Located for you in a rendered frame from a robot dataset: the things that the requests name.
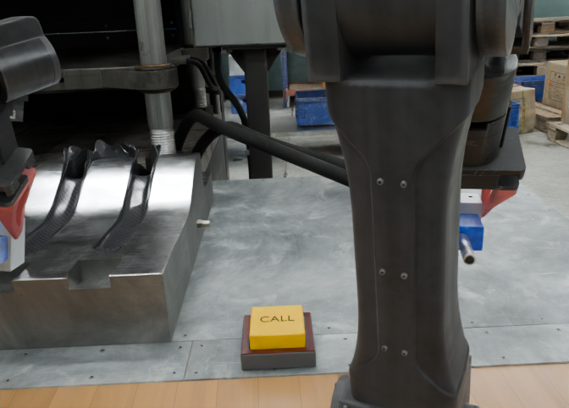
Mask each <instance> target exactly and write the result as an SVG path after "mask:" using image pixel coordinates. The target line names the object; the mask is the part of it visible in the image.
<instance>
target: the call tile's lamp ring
mask: <svg viewBox="0 0 569 408"><path fill-rule="evenodd" d="M303 316H305V322H306V331H307V346H308V347H299V348H281V349H263V350H248V339H249V327H250V318H251V315H245V317H244V328H243V337H242V346H241V354H242V355H254V354H272V353H290V352H308V351H315V350H314V343H313V335H312V322H311V315H310V312H303Z"/></svg>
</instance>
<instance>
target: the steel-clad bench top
mask: <svg viewBox="0 0 569 408"><path fill-rule="evenodd" d="M212 183H213V204H212V207H211V210H210V213H209V216H208V219H207V220H210V227H208V228H205V230H204V233H203V236H202V241H201V244H200V247H199V250H198V252H197V256H196V260H195V264H194V267H193V270H192V273H191V278H190V281H189V283H188V287H187V290H186V292H185V298H184V300H183V304H182V307H181V310H180V314H179V318H178V321H177V323H176V327H175V330H174V335H173V338H172V340H171V342H167V343H149V344H131V345H95V346H77V347H59V348H41V349H23V350H0V390H10V389H44V388H62V387H79V386H97V385H115V384H133V383H168V382H184V380H185V382H186V381H204V380H222V379H240V378H275V377H293V376H311V375H329V374H346V373H349V367H350V365H351V361H352V359H353V356H354V353H355V349H356V339H357V330H358V301H357V288H356V264H355V251H354V238H353V225H352V212H351V195H350V188H349V187H348V186H345V185H342V184H340V183H338V182H335V181H333V180H331V179H327V178H325V177H323V176H308V177H289V178H271V179H234V180H216V181H212ZM481 222H482V224H483V226H484V232H483V249H482V250H481V251H473V252H474V255H475V257H476V262H475V263H474V264H473V265H466V264H465V263H464V261H463V260H462V256H461V252H460V250H459V255H458V281H457V283H458V301H459V309H460V315H461V324H462V327H463V332H464V335H465V338H466V339H467V342H468V344H469V350H470V352H469V355H470V356H472V367H505V366H523V365H541V364H559V363H569V219H567V218H566V217H564V216H563V215H562V214H560V213H559V212H557V211H556V210H555V209H554V208H553V207H551V206H550V205H548V204H547V203H545V202H544V201H542V200H541V199H540V198H538V197H537V196H536V195H535V194H533V193H532V192H531V191H529V190H528V189H526V188H525V187H523V186H522V185H520V184H519V186H518V190H517V193H516V194H515V195H514V196H513V197H511V198H509V199H507V200H506V201H503V202H502V203H501V204H499V205H498V206H496V207H494V208H493V209H492V210H491V211H490V212H489V213H488V214H487V215H485V216H484V217H483V218H482V220H481ZM297 305H301V306H302V308H303V312H310V313H311V316H312V329H313V337H314V344H315V351H316V366H315V367H297V368H279V369H261V370H241V363H240V349H241V340H242V330H243V321H244V316H245V315H251V309H252V308H253V307H262V306H297ZM192 342H193V344H192ZM191 346H192V348H191ZM189 357H190V358H189ZM188 361H189V362H188ZM187 365H188V366H187ZM186 368H187V369H186ZM185 372H186V373H185Z"/></svg>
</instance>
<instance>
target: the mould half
mask: <svg viewBox="0 0 569 408"><path fill-rule="evenodd" d="M133 160H134V158H133V157H110V158H104V159H98V160H95V161H93V162H92V163H91V165H90V167H89V169H88V171H87V174H86V178H85V181H84V184H83V187H82V190H81V193H80V199H79V201H78V204H77V207H76V209H75V213H74V215H73V217H72V218H71V220H70V221H69V222H68V224H67V225H66V226H65V227H64V228H62V229H61V230H60V231H59V232H58V233H57V234H56V235H55V236H53V237H52V238H51V239H50V240H49V241H48V242H47V243H46V244H45V245H44V246H43V247H42V248H39V249H38V250H37V251H35V252H34V253H32V254H30V255H28V256H25V262H31V264H30V265H29V266H28V267H27V268H26V269H25V270H24V271H23V272H22V273H21V274H20V276H19V277H18V278H14V279H13V286H14V292H12V293H0V350H23V349H41V348H59V347H77V346H95V345H131V344H149V343H167V342H171V340H172V338H173V335H174V330H175V327H176V323H177V321H178V318H179V314H180V310H181V307H182V304H183V300H184V298H185V292H186V290H187V287H188V283H189V281H190V278H191V273H192V270H193V267H194V264H195V260H196V256H197V252H198V250H199V247H200V244H201V241H202V236H203V233H204V230H205V228H203V229H198V228H197V225H196V221H197V219H202V220H207V219H208V216H209V213H210V210H211V207H212V204H213V183H212V174H211V172H202V163H201V155H200V152H195V153H176V154H159V157H158V160H157V164H156V168H155V173H154V177H153V181H152V190H151V195H150V200H149V204H148V208H147V211H146V216H145V217H144V219H143V221H142V222H141V224H140V226H139V227H138V229H137V230H136V231H135V232H134V234H133V235H132V236H131V238H130V240H129V241H128V243H127V245H124V247H122V248H121V249H120V250H118V251H115V252H112V253H108V254H97V253H94V252H93V250H92V247H93V246H94V245H96V244H97V242H98V241H99V240H100V239H101V238H102V237H103V236H104V235H105V233H106V232H107V231H108V230H109V229H110V228H111V227H112V225H113V224H114V222H115V221H116V220H117V218H118V217H119V214H120V211H121V207H122V204H123V200H124V194H125V190H126V186H127V182H128V178H129V175H130V170H131V166H132V163H133ZM63 164H64V159H48V160H47V161H45V162H43V163H40V164H39V165H38V166H37V167H36V177H35V179H34V182H33V185H32V187H31V190H30V194H29V196H28V199H27V202H26V204H25V215H24V218H25V237H26V235H28V234H29V233H30V232H32V231H33V230H34V229H36V228H37V227H38V226H39V225H40V224H41V223H42V222H43V221H44V220H45V218H46V216H47V214H48V212H49V210H50V207H51V205H52V201H53V198H54V196H55V193H56V190H57V188H58V183H59V180H60V177H61V174H62V169H63ZM111 258H122V259H121V261H120V263H119V265H118V266H117V268H116V269H115V271H114V273H110V275H109V278H110V284H111V288H102V289H69V285H68V280H67V277H68V275H67V274H68V272H69V271H70V269H71V268H72V267H73V266H74V265H75V263H76V262H77V261H78V260H93V259H111Z"/></svg>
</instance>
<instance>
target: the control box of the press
mask: <svg viewBox="0 0 569 408"><path fill-rule="evenodd" d="M190 5H191V10H188V20H189V29H192V31H193V41H194V48H208V47H211V48H212V50H213V56H214V72H215V76H216V79H217V82H218V85H219V87H220V88H221V90H222V91H223V93H224V94H225V96H227V97H228V99H229V100H230V101H231V102H232V104H233V105H234V107H235V109H236V111H237V113H238V114H239V116H240V120H241V123H242V124H243V125H245V126H246V127H248V128H250V129H252V130H255V131H257V132H260V133H262V134H265V135H268V136H270V137H271V129H270V112H269V95H268V71H269V70H270V68H271V66H272V65H273V62H274V61H275V59H276V58H277V57H278V55H279V53H280V51H281V50H282V48H283V47H286V46H285V44H286V43H285V40H284V38H283V37H282V34H281V32H280V29H279V25H278V21H277V18H276V14H275V10H274V5H273V0H190ZM222 48H223V50H226V52H229V54H230V55H231V56H232V58H233V59H234V60H235V61H236V62H237V63H238V65H239V66H240V68H241V69H242V70H243V72H244V73H245V83H246V109H247V116H246V113H245V111H244V109H243V107H242V106H241V104H240V102H239V101H238V99H237V98H236V97H235V95H234V94H233V93H232V92H231V90H230V89H229V87H228V86H227V85H226V84H225V82H224V78H223V75H222V70H221V52H222ZM244 153H245V155H247V162H248V171H249V179H271V178H272V177H273V164H272V155H269V154H267V153H266V152H262V151H259V150H258V149H255V148H253V147H251V146H248V145H246V148H245V150H244Z"/></svg>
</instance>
